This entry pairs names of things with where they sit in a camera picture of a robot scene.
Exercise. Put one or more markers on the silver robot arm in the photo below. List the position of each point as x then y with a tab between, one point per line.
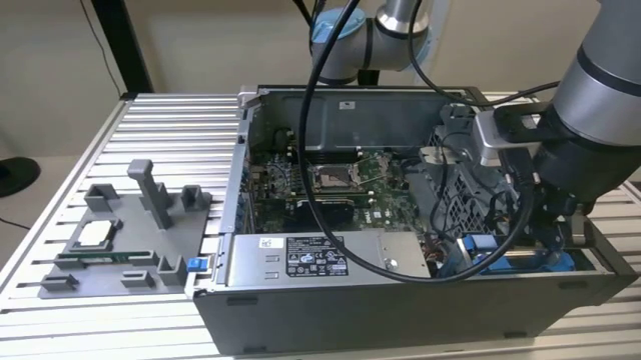
601	93

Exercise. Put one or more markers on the silver power supply unit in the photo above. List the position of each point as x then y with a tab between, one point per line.
249	262

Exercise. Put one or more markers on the black round monitor foot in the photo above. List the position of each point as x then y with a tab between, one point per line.
17	176

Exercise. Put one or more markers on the grey open PC case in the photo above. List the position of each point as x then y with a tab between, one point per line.
350	318

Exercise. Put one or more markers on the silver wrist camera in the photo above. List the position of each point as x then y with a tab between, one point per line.
487	142

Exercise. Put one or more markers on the CPU chip with silver lid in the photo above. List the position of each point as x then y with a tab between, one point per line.
97	232

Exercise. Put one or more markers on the CPU socket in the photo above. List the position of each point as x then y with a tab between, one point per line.
332	178

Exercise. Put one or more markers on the green RAM stick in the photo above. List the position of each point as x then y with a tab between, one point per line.
115	256

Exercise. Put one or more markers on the black upright post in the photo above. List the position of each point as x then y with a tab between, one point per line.
124	45

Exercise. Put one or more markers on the green motherboard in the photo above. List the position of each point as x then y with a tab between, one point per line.
390	210

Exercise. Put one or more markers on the blue case latch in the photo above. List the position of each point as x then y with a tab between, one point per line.
196	264

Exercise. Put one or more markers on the grey metal drive cage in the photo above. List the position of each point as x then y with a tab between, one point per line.
464	210

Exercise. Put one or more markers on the grey disk bay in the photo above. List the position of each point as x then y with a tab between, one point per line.
585	268

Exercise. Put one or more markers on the black graphics card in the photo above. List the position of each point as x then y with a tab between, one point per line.
340	215

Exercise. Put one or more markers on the grey parts rack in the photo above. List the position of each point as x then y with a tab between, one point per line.
129	232

